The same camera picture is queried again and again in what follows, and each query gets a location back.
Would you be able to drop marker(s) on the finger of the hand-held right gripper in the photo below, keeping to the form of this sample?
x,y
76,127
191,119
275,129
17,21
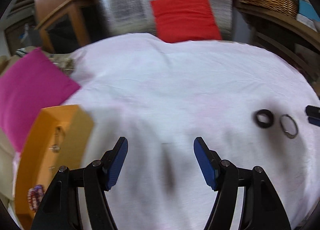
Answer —
x,y
314,111

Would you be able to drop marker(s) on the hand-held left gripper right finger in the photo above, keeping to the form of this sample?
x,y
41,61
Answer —
x,y
203,163

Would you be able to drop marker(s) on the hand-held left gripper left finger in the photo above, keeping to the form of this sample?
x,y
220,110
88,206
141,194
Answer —
x,y
115,166

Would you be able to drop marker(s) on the orange cardboard box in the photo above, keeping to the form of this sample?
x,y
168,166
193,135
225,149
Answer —
x,y
76,125

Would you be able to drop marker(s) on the white blanket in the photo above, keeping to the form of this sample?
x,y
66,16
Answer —
x,y
175,82

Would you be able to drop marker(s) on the wooden shelf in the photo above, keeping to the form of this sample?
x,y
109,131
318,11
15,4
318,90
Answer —
x,y
280,27

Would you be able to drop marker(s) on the teal box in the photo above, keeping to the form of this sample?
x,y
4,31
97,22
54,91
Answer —
x,y
308,11

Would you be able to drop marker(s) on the beige leather sofa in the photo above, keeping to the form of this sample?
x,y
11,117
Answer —
x,y
5,167

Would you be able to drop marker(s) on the magenta pillow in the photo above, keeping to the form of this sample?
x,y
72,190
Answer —
x,y
32,87

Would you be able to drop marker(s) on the patterned beige cloth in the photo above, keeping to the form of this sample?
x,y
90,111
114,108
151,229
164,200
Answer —
x,y
62,62

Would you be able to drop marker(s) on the red pillow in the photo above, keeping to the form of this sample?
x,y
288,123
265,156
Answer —
x,y
185,19

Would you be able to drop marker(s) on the wooden cabinet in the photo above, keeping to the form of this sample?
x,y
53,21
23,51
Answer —
x,y
75,20

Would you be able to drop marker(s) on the silver foil panel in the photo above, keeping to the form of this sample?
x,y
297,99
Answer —
x,y
125,0

